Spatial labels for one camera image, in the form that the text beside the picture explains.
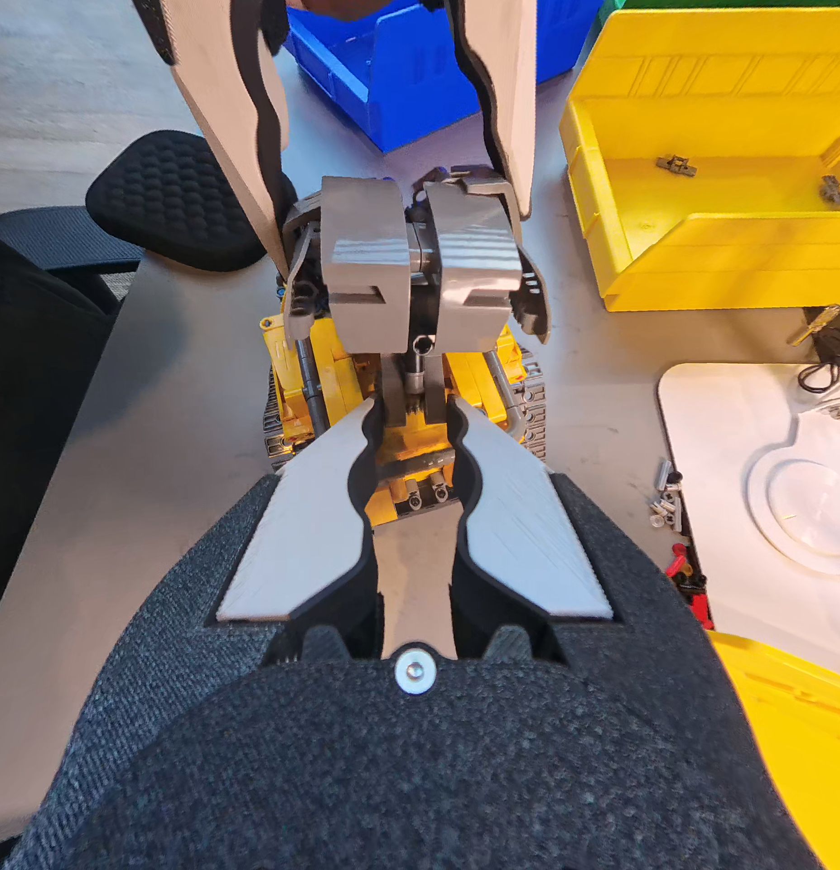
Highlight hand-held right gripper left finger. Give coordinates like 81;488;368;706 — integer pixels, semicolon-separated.
215;396;383;623

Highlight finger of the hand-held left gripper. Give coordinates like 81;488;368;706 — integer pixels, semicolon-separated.
163;0;292;280
447;0;538;220

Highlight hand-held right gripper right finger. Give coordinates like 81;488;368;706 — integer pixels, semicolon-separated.
447;396;614;621

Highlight yellow toy robot body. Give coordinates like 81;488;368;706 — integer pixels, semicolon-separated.
260;313;550;524

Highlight grey Lego engine assembly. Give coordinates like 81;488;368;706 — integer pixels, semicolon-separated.
280;166;553;358

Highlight grey desk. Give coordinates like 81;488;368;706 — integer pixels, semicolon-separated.
0;37;840;847

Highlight blue plastic bin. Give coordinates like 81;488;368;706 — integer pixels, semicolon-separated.
284;0;604;154

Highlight pile of grey toy pieces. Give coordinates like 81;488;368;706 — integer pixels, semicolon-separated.
650;459;686;532

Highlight red and black toy pieces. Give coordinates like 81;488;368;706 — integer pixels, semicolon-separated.
666;542;714;629

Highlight white book stand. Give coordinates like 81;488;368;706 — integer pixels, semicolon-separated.
658;362;840;681

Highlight green plastic bin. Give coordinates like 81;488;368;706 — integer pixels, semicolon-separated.
600;0;840;13

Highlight yellow plastic bin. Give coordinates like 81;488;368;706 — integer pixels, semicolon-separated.
559;7;840;314
709;631;840;870

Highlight black drawstring pouch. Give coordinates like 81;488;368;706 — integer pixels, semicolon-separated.
797;307;840;395

